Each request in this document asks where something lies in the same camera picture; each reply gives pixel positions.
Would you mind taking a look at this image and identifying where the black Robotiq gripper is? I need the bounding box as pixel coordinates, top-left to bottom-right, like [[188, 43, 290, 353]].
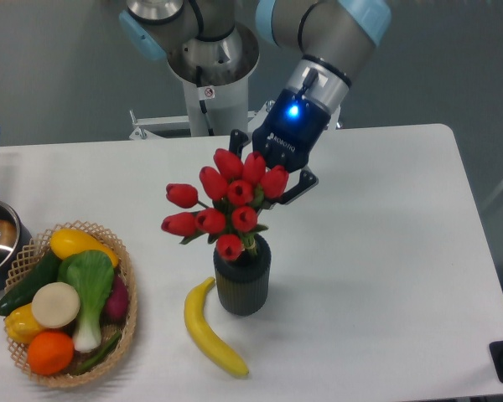
[[228, 89, 330, 208]]

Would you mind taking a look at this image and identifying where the red tulip bouquet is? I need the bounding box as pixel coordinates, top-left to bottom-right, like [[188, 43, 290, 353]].
[[161, 148, 289, 262]]

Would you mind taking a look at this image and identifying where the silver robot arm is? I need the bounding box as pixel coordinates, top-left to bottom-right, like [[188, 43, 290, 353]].
[[119, 1, 392, 209]]

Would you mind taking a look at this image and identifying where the dark ribbed vase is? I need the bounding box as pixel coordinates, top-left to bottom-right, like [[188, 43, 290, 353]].
[[213, 234, 272, 316]]

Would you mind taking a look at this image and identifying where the yellow banana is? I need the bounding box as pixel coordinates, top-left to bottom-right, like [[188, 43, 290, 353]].
[[184, 276, 249, 378]]

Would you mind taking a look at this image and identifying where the green bok choy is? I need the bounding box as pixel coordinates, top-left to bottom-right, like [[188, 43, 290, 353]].
[[58, 250, 114, 353]]

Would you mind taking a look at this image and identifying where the purple sweet potato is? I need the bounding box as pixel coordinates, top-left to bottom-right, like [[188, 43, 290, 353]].
[[103, 275, 129, 322]]

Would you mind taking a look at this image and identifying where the yellow squash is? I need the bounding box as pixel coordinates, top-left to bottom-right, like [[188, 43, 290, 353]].
[[49, 228, 119, 268]]

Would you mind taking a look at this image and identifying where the green cucumber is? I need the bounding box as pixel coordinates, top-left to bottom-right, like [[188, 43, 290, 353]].
[[0, 250, 61, 317]]

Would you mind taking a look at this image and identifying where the woven wicker basket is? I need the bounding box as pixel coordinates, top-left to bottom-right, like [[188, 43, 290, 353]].
[[5, 221, 137, 388]]

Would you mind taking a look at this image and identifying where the green bean pod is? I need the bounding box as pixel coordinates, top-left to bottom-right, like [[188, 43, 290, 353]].
[[73, 332, 122, 375]]

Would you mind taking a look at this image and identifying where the beige round bun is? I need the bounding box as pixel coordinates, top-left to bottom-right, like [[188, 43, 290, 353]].
[[31, 282, 80, 329]]

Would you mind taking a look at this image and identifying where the orange fruit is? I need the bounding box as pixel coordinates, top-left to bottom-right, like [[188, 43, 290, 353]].
[[28, 331, 75, 375]]

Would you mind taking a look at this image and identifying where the yellow bell pepper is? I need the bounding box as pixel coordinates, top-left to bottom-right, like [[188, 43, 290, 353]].
[[4, 303, 46, 344]]

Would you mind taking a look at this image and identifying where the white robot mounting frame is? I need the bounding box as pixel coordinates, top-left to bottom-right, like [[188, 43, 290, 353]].
[[128, 99, 345, 141]]

